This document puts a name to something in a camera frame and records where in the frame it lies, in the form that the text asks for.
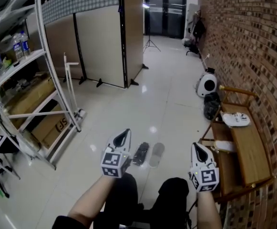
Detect large brown cardboard box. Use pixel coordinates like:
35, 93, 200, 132
4, 73, 58, 130

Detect printed brown cardboard box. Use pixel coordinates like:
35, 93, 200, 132
30, 105, 71, 149

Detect person's right forearm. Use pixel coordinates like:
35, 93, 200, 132
196, 187, 229, 229

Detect white round machine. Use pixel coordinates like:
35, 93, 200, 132
195, 53, 218, 98

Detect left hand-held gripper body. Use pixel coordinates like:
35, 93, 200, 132
101, 144, 132, 178

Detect black hanging jacket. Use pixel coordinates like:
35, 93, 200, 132
192, 18, 206, 41

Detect white floor stand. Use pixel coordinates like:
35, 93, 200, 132
63, 52, 86, 124

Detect white leaning board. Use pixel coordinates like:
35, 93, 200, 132
183, 3, 202, 41

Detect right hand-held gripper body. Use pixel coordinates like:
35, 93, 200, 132
188, 160, 220, 193

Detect black plastic bag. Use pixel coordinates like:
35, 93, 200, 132
203, 92, 222, 121

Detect checkered grey cloth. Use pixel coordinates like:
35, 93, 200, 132
41, 0, 120, 25

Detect wooden shoe bench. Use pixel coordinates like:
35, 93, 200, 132
198, 85, 276, 203

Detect black slipper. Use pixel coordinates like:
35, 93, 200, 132
132, 142, 151, 166

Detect person's left forearm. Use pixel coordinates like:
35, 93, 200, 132
67, 175, 120, 225

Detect person's black left sleeve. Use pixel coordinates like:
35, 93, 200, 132
52, 215, 88, 229

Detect grey slipper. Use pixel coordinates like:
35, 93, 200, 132
149, 142, 166, 169

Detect person's leg black trousers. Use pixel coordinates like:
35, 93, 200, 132
93, 172, 139, 229
145, 177, 190, 229

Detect beige room divider panels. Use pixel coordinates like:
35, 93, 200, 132
44, 0, 145, 89

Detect black double door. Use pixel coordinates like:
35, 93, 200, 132
144, 0, 187, 39

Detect black tripod light stand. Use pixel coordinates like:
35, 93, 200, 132
142, 3, 161, 53

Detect person's right leg black trousers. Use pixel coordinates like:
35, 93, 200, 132
145, 177, 190, 229

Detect white metal shelving rack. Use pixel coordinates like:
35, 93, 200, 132
0, 0, 82, 171

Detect person's left leg black trousers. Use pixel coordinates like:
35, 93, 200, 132
93, 172, 139, 229

